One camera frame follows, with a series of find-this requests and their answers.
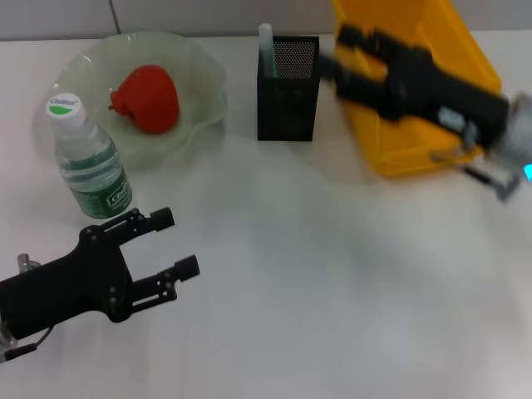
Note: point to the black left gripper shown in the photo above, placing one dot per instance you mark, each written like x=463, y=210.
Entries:
x=70, y=287

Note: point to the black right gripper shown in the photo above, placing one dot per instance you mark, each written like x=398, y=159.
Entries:
x=440, y=95

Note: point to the mint green pen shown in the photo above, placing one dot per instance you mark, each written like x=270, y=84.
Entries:
x=267, y=50

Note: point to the clear green-label water bottle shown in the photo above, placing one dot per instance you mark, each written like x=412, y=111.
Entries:
x=91, y=174

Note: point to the red-orange fruit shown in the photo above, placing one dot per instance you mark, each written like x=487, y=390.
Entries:
x=149, y=99

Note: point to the black mesh pen holder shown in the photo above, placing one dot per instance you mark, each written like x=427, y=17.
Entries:
x=287, y=112

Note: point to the pale green glass fruit plate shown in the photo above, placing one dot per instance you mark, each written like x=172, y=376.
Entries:
x=195, y=104

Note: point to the yellow plastic bin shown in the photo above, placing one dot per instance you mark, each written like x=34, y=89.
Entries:
x=415, y=141

